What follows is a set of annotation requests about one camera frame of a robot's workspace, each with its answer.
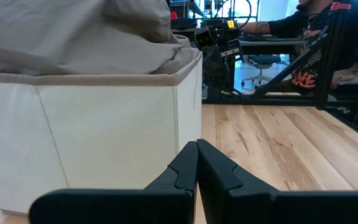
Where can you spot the khaki jacket with dark lining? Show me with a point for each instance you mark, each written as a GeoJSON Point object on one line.
{"type": "Point", "coordinates": [73, 34]}

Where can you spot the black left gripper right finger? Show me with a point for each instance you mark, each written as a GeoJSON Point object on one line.
{"type": "Point", "coordinates": [222, 183]}

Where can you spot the red tag on frame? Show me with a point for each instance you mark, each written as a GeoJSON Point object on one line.
{"type": "Point", "coordinates": [340, 6]}

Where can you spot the grey desk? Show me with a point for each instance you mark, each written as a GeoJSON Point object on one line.
{"type": "Point", "coordinates": [272, 43]}

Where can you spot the cardboard box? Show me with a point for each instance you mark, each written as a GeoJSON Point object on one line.
{"type": "Point", "coordinates": [89, 133]}

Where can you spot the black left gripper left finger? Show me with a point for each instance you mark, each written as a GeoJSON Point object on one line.
{"type": "Point", "coordinates": [179, 177]}

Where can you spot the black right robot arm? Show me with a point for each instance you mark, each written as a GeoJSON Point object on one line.
{"type": "Point", "coordinates": [217, 65]}

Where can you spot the blue swivel office chair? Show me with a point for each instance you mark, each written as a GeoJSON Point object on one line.
{"type": "Point", "coordinates": [261, 62]}

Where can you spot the person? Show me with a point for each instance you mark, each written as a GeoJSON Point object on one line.
{"type": "Point", "coordinates": [309, 28]}

